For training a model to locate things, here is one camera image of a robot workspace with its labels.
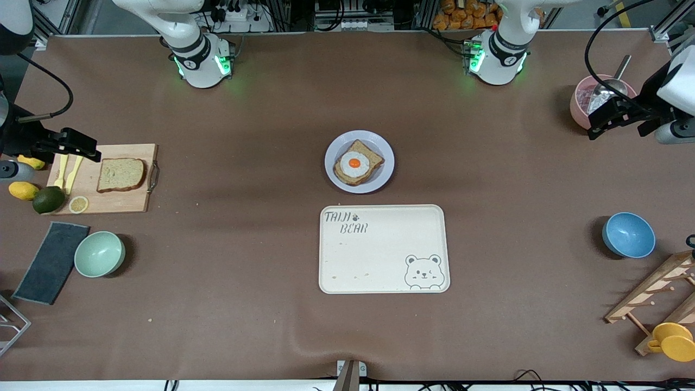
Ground plain brown bread slice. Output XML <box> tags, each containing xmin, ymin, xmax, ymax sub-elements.
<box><xmin>97</xmin><ymin>157</ymin><xmax>147</xmax><ymax>193</ymax></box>

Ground lavender round plate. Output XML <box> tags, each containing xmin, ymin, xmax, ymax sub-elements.
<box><xmin>324</xmin><ymin>130</ymin><xmax>395</xmax><ymax>194</ymax></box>

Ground toast with fried egg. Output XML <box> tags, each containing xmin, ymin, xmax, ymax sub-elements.
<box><xmin>333</xmin><ymin>140</ymin><xmax>385</xmax><ymax>186</ymax></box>

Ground fried egg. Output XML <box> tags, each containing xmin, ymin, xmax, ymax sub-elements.
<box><xmin>340</xmin><ymin>152</ymin><xmax>371</xmax><ymax>178</ymax></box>

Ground yellow plastic fork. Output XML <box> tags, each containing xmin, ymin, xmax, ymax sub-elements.
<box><xmin>54</xmin><ymin>154</ymin><xmax>70</xmax><ymax>189</ymax></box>

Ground metal scoop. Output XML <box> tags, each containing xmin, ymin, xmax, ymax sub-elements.
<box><xmin>586</xmin><ymin>54</ymin><xmax>632</xmax><ymax>115</ymax></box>

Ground yellow plastic knife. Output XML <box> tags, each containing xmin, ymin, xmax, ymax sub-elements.
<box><xmin>65</xmin><ymin>156</ymin><xmax>85</xmax><ymax>194</ymax></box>

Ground pink bowl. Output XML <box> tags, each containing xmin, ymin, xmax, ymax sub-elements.
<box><xmin>570</xmin><ymin>74</ymin><xmax>639</xmax><ymax>131</ymax></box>

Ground green avocado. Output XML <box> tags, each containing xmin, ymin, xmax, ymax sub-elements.
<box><xmin>33</xmin><ymin>186</ymin><xmax>66</xmax><ymax>215</ymax></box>

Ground wooden cutting board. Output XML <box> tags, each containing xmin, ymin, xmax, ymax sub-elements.
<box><xmin>46</xmin><ymin>143</ymin><xmax>160</xmax><ymax>216</ymax></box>

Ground blue bowl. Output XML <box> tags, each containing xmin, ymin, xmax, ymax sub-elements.
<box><xmin>602</xmin><ymin>212</ymin><xmax>656</xmax><ymax>258</ymax></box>

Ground mint green bowl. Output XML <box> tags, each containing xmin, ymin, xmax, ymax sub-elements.
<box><xmin>74</xmin><ymin>231</ymin><xmax>126</xmax><ymax>278</ymax></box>

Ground dark grey cloth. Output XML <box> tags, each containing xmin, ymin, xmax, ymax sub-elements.
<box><xmin>12</xmin><ymin>222</ymin><xmax>90</xmax><ymax>305</ymax></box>

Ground wooden peg rack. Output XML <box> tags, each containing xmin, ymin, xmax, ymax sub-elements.
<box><xmin>604</xmin><ymin>250</ymin><xmax>695</xmax><ymax>356</ymax></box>

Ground orange snack packs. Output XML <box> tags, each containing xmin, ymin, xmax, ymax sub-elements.
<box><xmin>433</xmin><ymin>0</ymin><xmax>501</xmax><ymax>31</ymax></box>

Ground white power strip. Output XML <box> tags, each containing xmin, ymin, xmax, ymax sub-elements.
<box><xmin>209</xmin><ymin>4</ymin><xmax>272</xmax><ymax>32</ymax></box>

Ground yellow cup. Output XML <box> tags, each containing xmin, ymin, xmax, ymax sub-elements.
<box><xmin>647</xmin><ymin>323</ymin><xmax>695</xmax><ymax>363</ymax></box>

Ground cream bear print tray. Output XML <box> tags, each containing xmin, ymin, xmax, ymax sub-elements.
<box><xmin>318</xmin><ymin>204</ymin><xmax>451</xmax><ymax>294</ymax></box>

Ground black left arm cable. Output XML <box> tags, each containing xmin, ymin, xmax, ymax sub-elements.
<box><xmin>585</xmin><ymin>0</ymin><xmax>655</xmax><ymax>115</ymax></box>

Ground aluminium frame post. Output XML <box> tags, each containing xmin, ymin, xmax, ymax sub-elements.
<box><xmin>19</xmin><ymin>0</ymin><xmax>82</xmax><ymax>51</ymax></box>
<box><xmin>649</xmin><ymin>0</ymin><xmax>695</xmax><ymax>43</ymax></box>

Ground grey wire rack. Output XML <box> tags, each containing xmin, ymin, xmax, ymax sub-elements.
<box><xmin>0</xmin><ymin>293</ymin><xmax>31</xmax><ymax>357</ymax></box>

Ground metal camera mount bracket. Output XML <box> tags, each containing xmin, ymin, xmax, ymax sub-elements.
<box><xmin>333</xmin><ymin>360</ymin><xmax>367</xmax><ymax>391</ymax></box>

